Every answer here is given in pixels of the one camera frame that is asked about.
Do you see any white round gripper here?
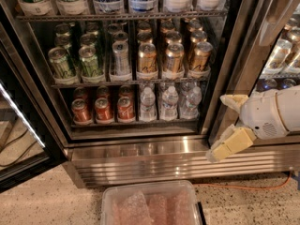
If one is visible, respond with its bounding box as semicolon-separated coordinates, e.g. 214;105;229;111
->
205;89;288;162

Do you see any silver redbull can front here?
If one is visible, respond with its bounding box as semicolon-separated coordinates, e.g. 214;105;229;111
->
112;41;130;76

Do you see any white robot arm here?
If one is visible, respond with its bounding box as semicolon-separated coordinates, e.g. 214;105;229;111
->
205;85;300;162

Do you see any water bottle middle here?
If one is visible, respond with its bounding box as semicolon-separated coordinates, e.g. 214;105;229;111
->
160;86;179;121

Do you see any water bottle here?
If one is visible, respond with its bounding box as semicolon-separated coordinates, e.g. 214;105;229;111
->
140;87;157;122
160;86;179;121
180;86;202;119

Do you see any gold can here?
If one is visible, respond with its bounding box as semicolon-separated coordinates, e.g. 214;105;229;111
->
138;43;157;73
163;43;184;73
189;41;213;72

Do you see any white can right fridge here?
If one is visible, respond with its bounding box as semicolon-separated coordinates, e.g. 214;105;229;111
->
265;38;293;70

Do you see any red soda can right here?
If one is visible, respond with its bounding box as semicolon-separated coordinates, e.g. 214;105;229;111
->
117;97;134;120

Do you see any red soda can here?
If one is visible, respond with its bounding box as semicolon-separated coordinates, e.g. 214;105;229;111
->
95;97;113;122
71;98;92;122
117;97;134;120

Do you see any stainless steel fridge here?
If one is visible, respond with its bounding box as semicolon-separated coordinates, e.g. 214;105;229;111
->
0;0;300;188

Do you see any red soda can middle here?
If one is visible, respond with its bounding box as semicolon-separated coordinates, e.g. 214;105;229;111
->
95;97;113;122

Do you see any red soda can left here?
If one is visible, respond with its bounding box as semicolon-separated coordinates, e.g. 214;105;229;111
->
71;98;92;122

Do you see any green can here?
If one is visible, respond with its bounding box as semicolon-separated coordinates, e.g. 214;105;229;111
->
79;46;103;77
48;47;76;79

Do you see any green can front left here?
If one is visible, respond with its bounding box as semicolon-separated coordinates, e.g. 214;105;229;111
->
48;47;76;79

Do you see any open glass fridge door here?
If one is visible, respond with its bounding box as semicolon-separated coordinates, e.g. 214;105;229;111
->
0;7;66;192

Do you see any water bottle right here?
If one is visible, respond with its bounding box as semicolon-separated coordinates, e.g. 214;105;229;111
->
180;86;202;119

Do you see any water bottle left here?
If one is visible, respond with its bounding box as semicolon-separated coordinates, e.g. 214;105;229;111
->
140;87;157;122

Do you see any clear plastic storage bin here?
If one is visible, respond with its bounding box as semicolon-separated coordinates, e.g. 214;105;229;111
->
100;180;203;225

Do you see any orange power cable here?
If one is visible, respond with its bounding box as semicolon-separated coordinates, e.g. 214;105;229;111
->
191;172;293;191

